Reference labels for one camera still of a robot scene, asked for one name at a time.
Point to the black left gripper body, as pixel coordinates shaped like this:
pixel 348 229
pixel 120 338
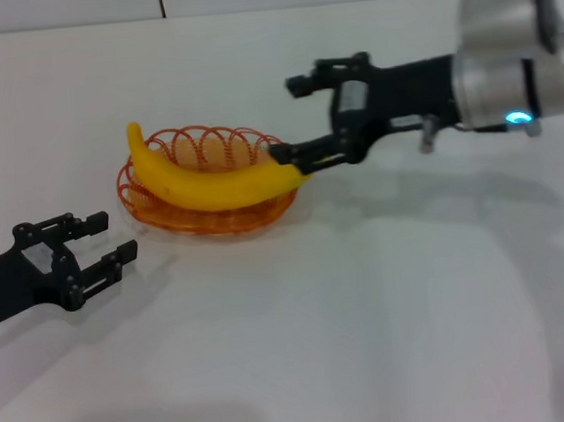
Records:
pixel 9 286

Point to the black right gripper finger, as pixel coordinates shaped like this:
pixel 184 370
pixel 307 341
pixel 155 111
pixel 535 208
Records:
pixel 307 153
pixel 301 84

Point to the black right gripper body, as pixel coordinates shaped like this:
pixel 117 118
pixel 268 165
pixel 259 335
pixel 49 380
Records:
pixel 400 94

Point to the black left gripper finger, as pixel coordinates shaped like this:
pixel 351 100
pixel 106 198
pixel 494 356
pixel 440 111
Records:
pixel 97 223
pixel 115 263

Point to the yellow banana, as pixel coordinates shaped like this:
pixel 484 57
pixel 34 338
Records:
pixel 212 189

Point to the silver connector plug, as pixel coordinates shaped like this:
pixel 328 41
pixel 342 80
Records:
pixel 428 133

